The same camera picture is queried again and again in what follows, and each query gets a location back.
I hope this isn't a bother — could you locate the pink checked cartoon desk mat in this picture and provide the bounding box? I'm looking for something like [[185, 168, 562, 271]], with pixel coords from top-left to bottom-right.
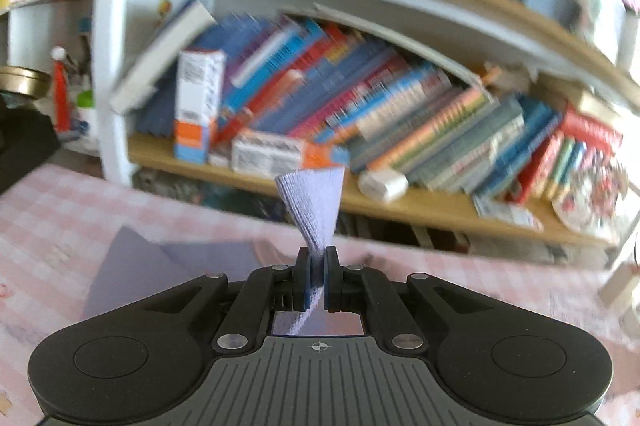
[[0, 163, 640, 426]]

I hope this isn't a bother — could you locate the pink and purple knit sweater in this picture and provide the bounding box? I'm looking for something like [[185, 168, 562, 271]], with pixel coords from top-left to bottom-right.
[[82, 166, 363, 337]]

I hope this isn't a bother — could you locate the round gold tin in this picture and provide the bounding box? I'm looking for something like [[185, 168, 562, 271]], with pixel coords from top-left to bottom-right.
[[0, 66, 51, 99]]

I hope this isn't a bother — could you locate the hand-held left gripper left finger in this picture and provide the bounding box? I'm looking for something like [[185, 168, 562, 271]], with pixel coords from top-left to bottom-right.
[[145, 247, 314, 353]]

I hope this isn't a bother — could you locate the white charger block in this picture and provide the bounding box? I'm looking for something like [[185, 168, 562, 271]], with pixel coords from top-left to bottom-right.
[[358, 168, 409, 201]]

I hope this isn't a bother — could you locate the long white and orange box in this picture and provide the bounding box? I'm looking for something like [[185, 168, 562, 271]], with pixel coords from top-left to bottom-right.
[[231, 132, 351, 175]]

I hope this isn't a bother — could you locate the black bag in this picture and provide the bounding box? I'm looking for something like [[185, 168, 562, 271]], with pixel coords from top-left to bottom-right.
[[0, 98, 61, 197]]

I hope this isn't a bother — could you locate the row of colourful books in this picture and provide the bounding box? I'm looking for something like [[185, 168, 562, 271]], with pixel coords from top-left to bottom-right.
[[110, 0, 626, 207]]

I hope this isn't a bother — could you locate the thin blue paper booklet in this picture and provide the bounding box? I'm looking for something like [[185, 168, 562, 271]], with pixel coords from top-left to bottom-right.
[[472, 195, 544, 232]]

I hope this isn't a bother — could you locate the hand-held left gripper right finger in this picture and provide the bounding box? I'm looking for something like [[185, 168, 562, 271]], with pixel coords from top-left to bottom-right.
[[324, 246, 493, 353]]

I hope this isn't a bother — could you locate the tall white and orange box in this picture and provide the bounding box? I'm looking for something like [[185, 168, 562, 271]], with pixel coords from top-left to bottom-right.
[[173, 49, 227, 165]]

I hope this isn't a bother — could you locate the white and wooden bookshelf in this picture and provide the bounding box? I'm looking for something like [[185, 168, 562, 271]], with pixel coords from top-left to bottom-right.
[[0, 0, 640, 257]]

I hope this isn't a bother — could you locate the beige wooden pen holder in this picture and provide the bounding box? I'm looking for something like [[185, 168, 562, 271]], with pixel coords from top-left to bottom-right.
[[600, 263, 640, 313]]

